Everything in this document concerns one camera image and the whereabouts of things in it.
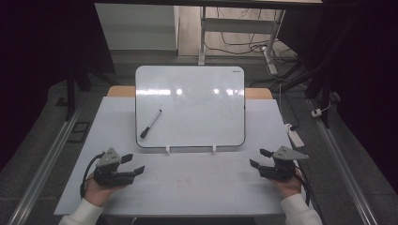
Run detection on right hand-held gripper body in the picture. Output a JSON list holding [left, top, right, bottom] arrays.
[[258, 145, 310, 183]]

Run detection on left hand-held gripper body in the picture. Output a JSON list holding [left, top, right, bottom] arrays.
[[93, 147, 137, 188]]

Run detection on person's right hand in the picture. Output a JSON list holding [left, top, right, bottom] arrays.
[[269, 168, 303, 201]]

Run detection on person's left hand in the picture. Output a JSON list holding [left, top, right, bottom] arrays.
[[84, 172, 127, 208]]

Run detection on white power strip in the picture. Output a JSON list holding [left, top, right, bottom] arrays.
[[283, 123, 305, 149]]

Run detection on black and white marker pen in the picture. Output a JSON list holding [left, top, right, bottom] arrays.
[[139, 109, 163, 140]]

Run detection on wooden table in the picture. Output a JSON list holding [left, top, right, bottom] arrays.
[[106, 85, 274, 100]]

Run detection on white whiteboard with black rim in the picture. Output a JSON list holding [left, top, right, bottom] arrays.
[[134, 65, 247, 149]]

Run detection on black metal stand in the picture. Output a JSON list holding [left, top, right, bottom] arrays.
[[55, 60, 95, 122]]

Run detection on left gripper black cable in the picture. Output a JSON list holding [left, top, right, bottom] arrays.
[[80, 151, 106, 200]]

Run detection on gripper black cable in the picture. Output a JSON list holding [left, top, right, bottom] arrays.
[[293, 159, 314, 208], [80, 151, 106, 200]]

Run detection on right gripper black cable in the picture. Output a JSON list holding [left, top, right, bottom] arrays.
[[293, 159, 314, 208]]

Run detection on black rectangular floor frame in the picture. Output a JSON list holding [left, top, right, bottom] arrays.
[[67, 121, 92, 144]]

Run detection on black power strip cable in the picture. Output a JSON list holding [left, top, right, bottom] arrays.
[[278, 82, 300, 131]]

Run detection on metal floor rail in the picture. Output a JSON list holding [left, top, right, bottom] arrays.
[[308, 98, 380, 225], [7, 102, 83, 225]]

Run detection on black floor cables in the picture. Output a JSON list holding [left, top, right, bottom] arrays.
[[205, 7, 299, 64]]

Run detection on white desk frame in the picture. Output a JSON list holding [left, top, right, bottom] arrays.
[[197, 6, 286, 76]]

